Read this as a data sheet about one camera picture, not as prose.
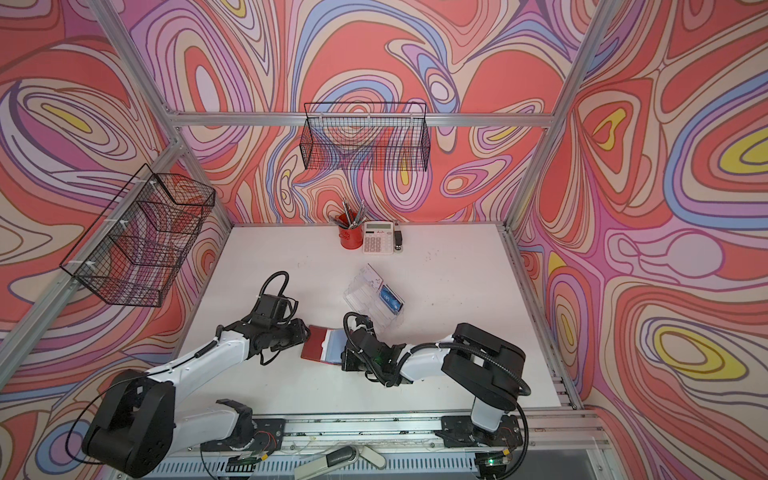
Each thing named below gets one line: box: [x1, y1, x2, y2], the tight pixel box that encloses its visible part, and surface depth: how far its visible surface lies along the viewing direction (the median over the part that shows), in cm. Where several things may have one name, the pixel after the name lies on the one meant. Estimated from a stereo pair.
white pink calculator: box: [362, 221, 394, 255], surface depth 114 cm
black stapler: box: [393, 230, 403, 253], surface depth 113 cm
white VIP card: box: [360, 262, 384, 293], surface depth 95 cm
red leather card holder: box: [301, 325, 348, 365], surface depth 88 cm
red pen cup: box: [338, 224, 363, 250], surface depth 111 cm
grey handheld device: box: [293, 446, 387, 480], surface depth 69 cm
